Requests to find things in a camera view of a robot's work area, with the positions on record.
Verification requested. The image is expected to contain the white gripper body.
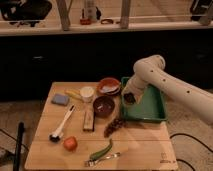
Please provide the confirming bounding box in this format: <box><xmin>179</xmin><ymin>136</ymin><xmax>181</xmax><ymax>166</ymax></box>
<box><xmin>122</xmin><ymin>75</ymin><xmax>148</xmax><ymax>104</ymax></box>

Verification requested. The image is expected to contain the dark green cup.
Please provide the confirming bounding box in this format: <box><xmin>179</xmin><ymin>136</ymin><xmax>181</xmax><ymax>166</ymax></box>
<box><xmin>124</xmin><ymin>93</ymin><xmax>136</xmax><ymax>104</ymax></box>

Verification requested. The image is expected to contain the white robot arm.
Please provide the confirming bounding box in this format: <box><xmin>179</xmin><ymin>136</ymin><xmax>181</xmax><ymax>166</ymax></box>
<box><xmin>122</xmin><ymin>55</ymin><xmax>213</xmax><ymax>127</ymax></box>

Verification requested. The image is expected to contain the green plastic tray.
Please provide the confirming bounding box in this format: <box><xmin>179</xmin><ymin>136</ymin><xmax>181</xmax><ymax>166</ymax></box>
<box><xmin>120</xmin><ymin>85</ymin><xmax>167</xmax><ymax>123</ymax></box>

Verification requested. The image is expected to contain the orange bowl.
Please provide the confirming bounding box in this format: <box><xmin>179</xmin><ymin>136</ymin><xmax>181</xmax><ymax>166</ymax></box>
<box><xmin>97</xmin><ymin>77</ymin><xmax>121</xmax><ymax>95</ymax></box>

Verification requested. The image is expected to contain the dark red bowl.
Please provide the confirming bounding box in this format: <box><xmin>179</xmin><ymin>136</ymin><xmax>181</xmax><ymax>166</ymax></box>
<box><xmin>93</xmin><ymin>96</ymin><xmax>115</xmax><ymax>118</ymax></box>

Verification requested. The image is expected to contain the dark red grape bunch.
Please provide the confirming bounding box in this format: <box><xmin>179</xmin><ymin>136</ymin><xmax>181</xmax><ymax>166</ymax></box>
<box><xmin>104</xmin><ymin>118</ymin><xmax>125</xmax><ymax>138</ymax></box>

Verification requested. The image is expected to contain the white cup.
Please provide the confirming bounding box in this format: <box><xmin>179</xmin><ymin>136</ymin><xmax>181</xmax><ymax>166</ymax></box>
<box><xmin>80</xmin><ymin>86</ymin><xmax>94</xmax><ymax>102</ymax></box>

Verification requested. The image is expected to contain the wooden block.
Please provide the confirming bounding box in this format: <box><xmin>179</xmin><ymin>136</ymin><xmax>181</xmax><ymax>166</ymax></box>
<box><xmin>83</xmin><ymin>110</ymin><xmax>94</xmax><ymax>131</ymax></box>

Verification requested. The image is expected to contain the yellow banana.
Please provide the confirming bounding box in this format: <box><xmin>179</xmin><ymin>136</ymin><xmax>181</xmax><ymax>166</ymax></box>
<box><xmin>65</xmin><ymin>90</ymin><xmax>82</xmax><ymax>101</ymax></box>

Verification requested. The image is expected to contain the blue sponge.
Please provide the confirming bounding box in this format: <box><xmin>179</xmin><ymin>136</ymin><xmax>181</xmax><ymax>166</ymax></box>
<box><xmin>51</xmin><ymin>94</ymin><xmax>69</xmax><ymax>106</ymax></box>

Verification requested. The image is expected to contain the green chili pepper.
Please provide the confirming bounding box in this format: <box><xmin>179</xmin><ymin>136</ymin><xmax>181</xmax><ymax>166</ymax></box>
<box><xmin>89</xmin><ymin>139</ymin><xmax>113</xmax><ymax>161</ymax></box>

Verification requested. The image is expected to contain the orange tomato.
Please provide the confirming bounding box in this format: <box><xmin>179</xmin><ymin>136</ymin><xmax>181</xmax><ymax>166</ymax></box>
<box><xmin>63</xmin><ymin>136</ymin><xmax>78</xmax><ymax>151</ymax></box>

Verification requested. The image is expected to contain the white dish brush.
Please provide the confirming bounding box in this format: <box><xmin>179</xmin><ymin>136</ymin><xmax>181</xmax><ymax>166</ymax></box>
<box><xmin>49</xmin><ymin>105</ymin><xmax>75</xmax><ymax>142</ymax></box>

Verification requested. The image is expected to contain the black office chair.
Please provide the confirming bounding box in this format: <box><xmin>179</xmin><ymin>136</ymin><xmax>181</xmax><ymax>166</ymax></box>
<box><xmin>0</xmin><ymin>0</ymin><xmax>52</xmax><ymax>27</ymax></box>

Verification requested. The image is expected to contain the black pole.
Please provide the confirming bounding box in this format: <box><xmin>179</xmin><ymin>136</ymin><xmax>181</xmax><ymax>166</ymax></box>
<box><xmin>13</xmin><ymin>122</ymin><xmax>25</xmax><ymax>171</ymax></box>

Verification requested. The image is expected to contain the black cable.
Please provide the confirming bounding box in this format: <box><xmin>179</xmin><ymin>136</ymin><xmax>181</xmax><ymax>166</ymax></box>
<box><xmin>169</xmin><ymin>132</ymin><xmax>213</xmax><ymax>171</ymax></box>

